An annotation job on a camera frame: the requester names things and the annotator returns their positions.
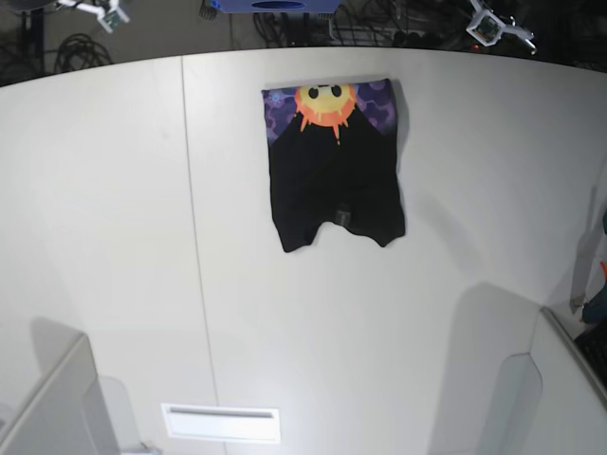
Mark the black T-shirt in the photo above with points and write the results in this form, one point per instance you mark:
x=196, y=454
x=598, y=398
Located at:
x=332, y=156

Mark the white slotted plate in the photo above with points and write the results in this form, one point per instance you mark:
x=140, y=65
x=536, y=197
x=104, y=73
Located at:
x=217, y=424

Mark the blue box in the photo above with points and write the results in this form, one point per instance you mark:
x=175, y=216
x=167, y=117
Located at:
x=250, y=6

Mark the black power strip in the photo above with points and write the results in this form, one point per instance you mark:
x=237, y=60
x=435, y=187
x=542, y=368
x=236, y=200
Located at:
x=428, y=40

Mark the white cabinet left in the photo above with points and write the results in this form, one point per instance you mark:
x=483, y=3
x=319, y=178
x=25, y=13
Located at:
x=65, y=413

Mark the white cabinet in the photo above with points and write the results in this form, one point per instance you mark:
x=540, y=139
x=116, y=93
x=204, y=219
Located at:
x=65, y=413
x=547, y=401

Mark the white cabinet right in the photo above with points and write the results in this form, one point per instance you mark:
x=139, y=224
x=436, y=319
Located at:
x=547, y=401

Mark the teal orange tool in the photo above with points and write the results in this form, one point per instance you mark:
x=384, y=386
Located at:
x=594, y=311

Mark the black keyboard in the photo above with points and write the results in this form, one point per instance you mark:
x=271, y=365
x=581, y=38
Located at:
x=592, y=345

